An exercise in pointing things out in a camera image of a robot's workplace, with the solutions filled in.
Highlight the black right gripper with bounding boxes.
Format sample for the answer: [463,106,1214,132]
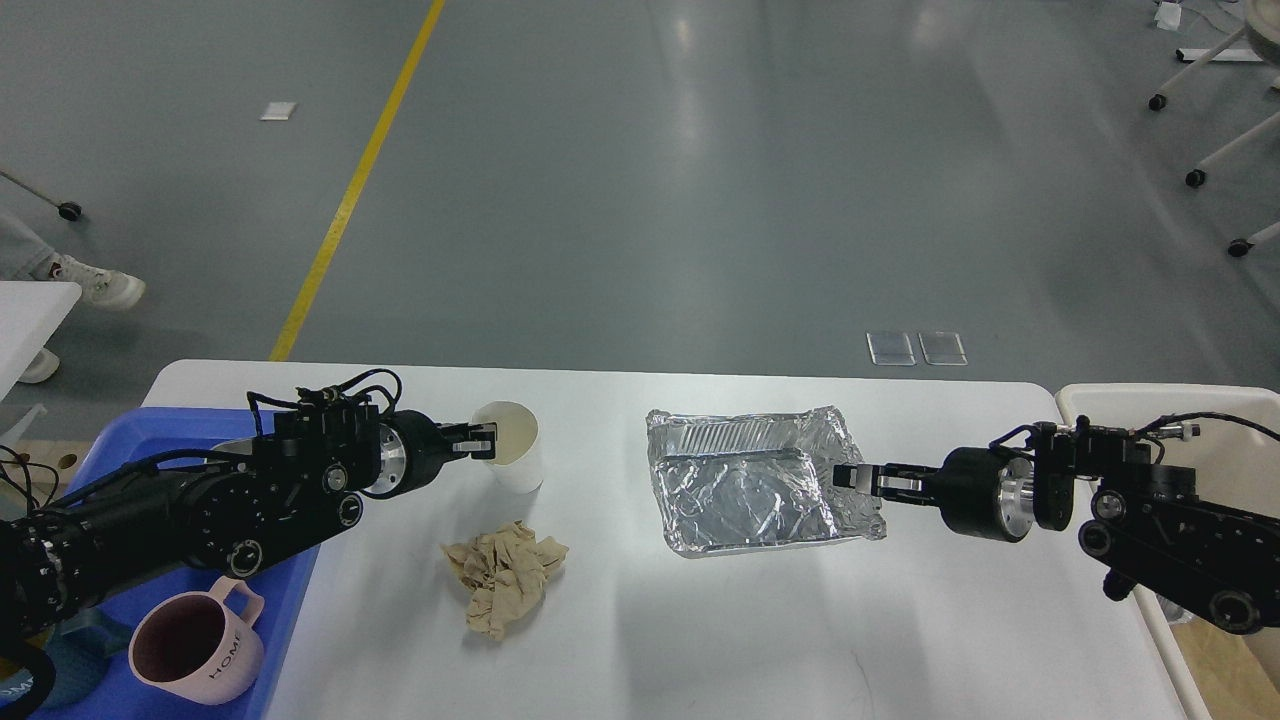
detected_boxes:
[832,448,1036,543]

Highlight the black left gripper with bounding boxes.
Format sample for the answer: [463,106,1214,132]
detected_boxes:
[362,411,497,498]

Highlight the white paper cup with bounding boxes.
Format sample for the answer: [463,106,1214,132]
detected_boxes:
[471,401,544,495]

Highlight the brown paper napkin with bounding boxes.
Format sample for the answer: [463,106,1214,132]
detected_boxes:
[439,520,570,642]

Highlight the aluminium foil tray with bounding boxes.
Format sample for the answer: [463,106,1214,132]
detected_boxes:
[646,406,888,559]

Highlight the pink mug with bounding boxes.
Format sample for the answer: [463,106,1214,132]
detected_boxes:
[127,577,265,706]

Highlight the stainless steel rectangular container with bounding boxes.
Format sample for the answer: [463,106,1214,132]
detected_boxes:
[205,436,278,468]

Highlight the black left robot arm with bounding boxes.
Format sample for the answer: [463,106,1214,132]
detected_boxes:
[1,372,498,719]

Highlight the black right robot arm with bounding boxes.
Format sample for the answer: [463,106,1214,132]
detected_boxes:
[833,411,1279,635]

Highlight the left clear floor plate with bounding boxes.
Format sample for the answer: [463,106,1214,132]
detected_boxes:
[865,331,916,366]

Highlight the clear floor plate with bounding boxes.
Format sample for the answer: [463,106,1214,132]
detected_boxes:
[916,331,968,366]
[865,331,916,366]

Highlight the right clear floor plate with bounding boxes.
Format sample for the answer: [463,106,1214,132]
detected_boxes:
[916,331,968,366]

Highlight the blue plastic tray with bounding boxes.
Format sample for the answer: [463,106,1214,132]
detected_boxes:
[32,407,319,719]

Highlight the white plastic bin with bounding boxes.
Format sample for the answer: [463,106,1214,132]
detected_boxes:
[1056,383,1279,719]

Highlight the white paper scrap on floor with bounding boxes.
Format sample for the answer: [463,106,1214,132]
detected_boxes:
[259,101,298,122]

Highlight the blue mug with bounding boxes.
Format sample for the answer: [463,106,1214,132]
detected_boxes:
[3,609,134,719]

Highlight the white side table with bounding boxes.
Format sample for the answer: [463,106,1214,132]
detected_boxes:
[1,281,81,400]

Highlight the black caster left stand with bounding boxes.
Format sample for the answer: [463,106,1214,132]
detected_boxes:
[1,168,84,222]

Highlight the person in grey trousers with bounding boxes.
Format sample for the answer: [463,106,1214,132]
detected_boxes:
[1,210,147,311]

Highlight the white wheeled chair base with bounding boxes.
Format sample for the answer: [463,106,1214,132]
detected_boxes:
[1148,0,1280,258]

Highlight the black cables at left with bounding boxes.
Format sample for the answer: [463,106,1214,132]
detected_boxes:
[0,446,59,521]

